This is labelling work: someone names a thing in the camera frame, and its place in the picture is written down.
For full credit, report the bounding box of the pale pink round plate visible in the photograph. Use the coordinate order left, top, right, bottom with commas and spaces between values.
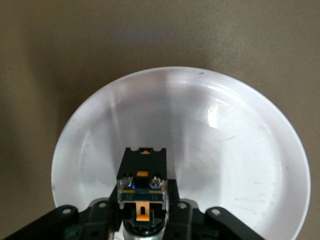
51, 65, 312, 240

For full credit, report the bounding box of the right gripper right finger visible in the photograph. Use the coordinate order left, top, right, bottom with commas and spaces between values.
164, 179, 266, 240

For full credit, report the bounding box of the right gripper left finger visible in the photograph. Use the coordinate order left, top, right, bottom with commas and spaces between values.
0, 186, 120, 240

